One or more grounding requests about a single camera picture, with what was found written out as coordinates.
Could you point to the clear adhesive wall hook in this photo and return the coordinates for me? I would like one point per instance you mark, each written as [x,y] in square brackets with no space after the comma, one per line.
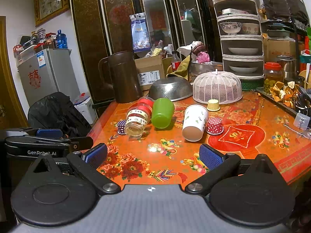
[301,121]

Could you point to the grey small fridge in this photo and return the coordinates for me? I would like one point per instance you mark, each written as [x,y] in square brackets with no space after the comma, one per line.
[47,72]

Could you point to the cardboard box with label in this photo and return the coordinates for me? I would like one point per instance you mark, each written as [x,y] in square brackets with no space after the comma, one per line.
[150,69]

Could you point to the red label drink bottle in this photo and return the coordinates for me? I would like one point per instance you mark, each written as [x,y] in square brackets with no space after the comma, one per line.
[175,61]

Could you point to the clear glass jar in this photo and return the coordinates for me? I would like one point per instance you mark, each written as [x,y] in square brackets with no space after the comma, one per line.
[136,120]

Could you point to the white box on floor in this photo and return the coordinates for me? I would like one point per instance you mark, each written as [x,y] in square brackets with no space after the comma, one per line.
[84,104]

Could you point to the dark wooden wardrobe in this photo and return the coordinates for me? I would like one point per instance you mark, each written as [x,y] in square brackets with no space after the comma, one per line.
[107,27]

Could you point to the dried orange peels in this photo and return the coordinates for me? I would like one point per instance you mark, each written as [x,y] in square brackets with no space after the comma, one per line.
[286,94]

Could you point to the floral porcelain bowl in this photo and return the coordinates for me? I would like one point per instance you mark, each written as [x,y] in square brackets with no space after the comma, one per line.
[231,28]

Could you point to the purple cupcake liner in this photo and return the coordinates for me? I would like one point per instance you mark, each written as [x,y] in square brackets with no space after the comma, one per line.
[121,127]

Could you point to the white tiered dish rack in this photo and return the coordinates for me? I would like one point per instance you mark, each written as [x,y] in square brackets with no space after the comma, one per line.
[240,38]

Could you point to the yellow small cup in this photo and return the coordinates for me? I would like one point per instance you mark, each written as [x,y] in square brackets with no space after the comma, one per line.
[213,105]

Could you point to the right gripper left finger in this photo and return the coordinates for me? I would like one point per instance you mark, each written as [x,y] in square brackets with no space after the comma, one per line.
[85,166]

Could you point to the red clear plastic cup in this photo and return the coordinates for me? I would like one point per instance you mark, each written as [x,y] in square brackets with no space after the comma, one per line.
[145,104]

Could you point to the blue water bottle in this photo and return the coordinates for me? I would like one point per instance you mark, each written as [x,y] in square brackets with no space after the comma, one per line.
[61,40]

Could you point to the wall clock wooden frame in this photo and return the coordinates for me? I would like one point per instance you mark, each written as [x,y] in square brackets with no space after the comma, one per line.
[45,10]

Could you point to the pickle jar red lid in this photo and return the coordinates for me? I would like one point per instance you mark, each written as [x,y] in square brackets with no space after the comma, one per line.
[272,75]

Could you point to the black covered appliance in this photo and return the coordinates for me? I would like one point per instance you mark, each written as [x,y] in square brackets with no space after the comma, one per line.
[281,9]

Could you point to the red polka dot cupcake liner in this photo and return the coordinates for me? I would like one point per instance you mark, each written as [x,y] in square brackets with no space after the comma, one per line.
[215,126]

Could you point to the brown plastic pitcher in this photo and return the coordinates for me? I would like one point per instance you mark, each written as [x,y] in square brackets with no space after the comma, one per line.
[119,72]

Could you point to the green plastic cup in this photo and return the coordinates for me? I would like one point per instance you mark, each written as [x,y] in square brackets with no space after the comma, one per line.
[162,113]

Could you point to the steel pot with cloth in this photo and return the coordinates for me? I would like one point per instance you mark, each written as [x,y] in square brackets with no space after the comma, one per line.
[195,69]

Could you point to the blue white snack bag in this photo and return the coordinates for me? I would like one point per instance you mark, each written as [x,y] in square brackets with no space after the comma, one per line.
[140,34]

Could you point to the black garbage bag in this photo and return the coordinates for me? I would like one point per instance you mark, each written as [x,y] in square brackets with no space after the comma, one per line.
[56,111]

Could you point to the steel colander bowl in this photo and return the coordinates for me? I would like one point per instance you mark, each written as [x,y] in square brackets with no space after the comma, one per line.
[173,88]

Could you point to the white mesh food cover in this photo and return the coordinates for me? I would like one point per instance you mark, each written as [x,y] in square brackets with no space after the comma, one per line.
[222,86]

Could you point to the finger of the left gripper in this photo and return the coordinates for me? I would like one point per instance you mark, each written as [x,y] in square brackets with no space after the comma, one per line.
[81,143]
[49,133]

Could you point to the white paper cup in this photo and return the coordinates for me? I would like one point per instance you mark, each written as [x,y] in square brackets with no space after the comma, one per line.
[194,123]

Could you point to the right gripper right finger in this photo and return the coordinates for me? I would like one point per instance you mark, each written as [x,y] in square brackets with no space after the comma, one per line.
[220,166]

